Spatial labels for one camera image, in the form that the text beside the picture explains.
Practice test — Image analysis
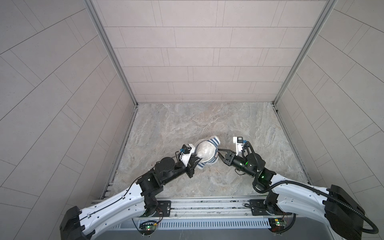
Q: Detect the aluminium mounting rail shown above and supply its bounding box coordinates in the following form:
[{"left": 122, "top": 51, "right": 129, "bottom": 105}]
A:
[{"left": 89, "top": 196, "right": 335, "bottom": 221}]

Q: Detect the corner aluminium post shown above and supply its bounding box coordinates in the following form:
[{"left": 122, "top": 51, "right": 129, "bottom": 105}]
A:
[
  {"left": 273, "top": 0, "right": 338, "bottom": 108},
  {"left": 83, "top": 0, "right": 139, "bottom": 108}
]

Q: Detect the green circuit board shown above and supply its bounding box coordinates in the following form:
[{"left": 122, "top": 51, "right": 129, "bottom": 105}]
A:
[
  {"left": 268, "top": 218, "right": 286, "bottom": 233},
  {"left": 139, "top": 220, "right": 159, "bottom": 236}
]

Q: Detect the left corner aluminium post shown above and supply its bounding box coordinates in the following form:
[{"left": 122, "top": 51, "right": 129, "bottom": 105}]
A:
[{"left": 83, "top": 0, "right": 139, "bottom": 108}]

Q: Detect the left green circuit board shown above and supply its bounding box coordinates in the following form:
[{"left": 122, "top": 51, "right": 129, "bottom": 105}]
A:
[{"left": 139, "top": 220, "right": 159, "bottom": 236}]

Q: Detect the right green circuit board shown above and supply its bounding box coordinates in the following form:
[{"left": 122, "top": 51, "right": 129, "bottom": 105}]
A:
[{"left": 268, "top": 218, "right": 286, "bottom": 233}]

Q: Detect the black corrugated cable conduit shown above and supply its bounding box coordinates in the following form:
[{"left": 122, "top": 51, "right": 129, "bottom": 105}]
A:
[{"left": 242, "top": 140, "right": 379, "bottom": 235}]

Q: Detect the right corner aluminium post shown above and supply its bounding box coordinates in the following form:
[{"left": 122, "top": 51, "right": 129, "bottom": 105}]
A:
[{"left": 273, "top": 0, "right": 338, "bottom": 108}]

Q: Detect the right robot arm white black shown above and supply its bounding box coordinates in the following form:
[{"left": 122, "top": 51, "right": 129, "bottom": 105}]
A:
[{"left": 219, "top": 149, "right": 365, "bottom": 240}]

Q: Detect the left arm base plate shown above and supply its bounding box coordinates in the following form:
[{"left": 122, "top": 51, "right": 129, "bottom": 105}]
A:
[{"left": 139, "top": 200, "right": 172, "bottom": 218}]

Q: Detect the white ventilation grille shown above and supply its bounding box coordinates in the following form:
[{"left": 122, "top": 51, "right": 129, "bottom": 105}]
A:
[{"left": 112, "top": 218, "right": 271, "bottom": 231}]

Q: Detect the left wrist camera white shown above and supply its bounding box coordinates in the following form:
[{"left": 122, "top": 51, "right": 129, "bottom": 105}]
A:
[{"left": 177, "top": 144, "right": 196, "bottom": 167}]

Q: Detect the white teddy bear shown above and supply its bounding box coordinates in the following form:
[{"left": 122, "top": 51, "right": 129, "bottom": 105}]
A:
[{"left": 196, "top": 139, "right": 218, "bottom": 164}]

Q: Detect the blue white striped sweater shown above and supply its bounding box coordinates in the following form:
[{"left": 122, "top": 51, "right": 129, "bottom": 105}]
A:
[{"left": 196, "top": 136, "right": 221, "bottom": 170}]

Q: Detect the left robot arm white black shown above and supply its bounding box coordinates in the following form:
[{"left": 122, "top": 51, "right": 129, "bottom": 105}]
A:
[{"left": 59, "top": 155, "right": 201, "bottom": 240}]

